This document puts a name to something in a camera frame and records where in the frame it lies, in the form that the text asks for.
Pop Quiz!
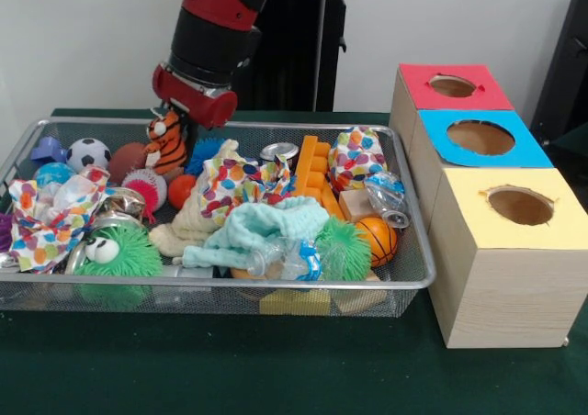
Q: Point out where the heart print cloth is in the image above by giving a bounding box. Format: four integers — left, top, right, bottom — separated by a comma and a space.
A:
7, 165, 111, 274

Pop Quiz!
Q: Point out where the dark green tablecloth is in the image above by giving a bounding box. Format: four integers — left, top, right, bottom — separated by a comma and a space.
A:
0, 107, 588, 415

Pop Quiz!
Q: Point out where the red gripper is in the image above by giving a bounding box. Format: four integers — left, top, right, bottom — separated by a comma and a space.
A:
152, 63, 239, 129

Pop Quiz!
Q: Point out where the light teal waffle cloth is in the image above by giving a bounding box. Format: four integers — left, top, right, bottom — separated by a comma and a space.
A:
175, 196, 330, 271

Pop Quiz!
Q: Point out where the white colourful print cloth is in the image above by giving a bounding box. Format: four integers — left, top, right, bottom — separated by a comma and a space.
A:
198, 153, 297, 228

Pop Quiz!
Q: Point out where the orange mini basketball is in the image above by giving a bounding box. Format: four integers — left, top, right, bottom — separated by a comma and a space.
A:
354, 215, 400, 267

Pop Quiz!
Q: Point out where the black panel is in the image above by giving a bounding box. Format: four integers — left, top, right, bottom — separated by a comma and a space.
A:
533, 0, 588, 150

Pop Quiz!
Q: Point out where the polka dot cloth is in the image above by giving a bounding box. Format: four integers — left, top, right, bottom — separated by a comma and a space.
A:
327, 126, 389, 191

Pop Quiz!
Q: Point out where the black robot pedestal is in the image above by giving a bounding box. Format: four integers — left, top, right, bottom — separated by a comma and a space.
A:
177, 0, 368, 113

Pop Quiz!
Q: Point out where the clear wire mesh bin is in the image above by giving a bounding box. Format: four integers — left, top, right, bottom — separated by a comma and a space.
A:
0, 117, 435, 320

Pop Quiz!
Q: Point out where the cream waffle cloth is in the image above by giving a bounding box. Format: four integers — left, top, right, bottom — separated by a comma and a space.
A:
149, 140, 242, 258

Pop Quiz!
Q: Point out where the green spiky ball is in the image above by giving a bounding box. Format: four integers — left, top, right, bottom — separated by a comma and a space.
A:
315, 218, 374, 283

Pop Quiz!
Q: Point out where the small soccer ball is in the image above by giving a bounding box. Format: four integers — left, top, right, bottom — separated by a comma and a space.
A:
67, 138, 112, 174

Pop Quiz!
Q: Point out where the orange striped plush tiger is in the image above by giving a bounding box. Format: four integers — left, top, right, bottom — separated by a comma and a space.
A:
143, 109, 190, 178

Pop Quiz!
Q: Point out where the green fuzzy monster toy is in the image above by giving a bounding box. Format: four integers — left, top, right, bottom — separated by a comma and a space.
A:
73, 222, 164, 283

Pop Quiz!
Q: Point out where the orange toy block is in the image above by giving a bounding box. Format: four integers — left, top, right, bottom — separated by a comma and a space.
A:
294, 136, 345, 221

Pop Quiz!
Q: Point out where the wooden box with three holes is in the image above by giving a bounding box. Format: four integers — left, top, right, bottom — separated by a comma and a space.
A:
389, 63, 588, 349

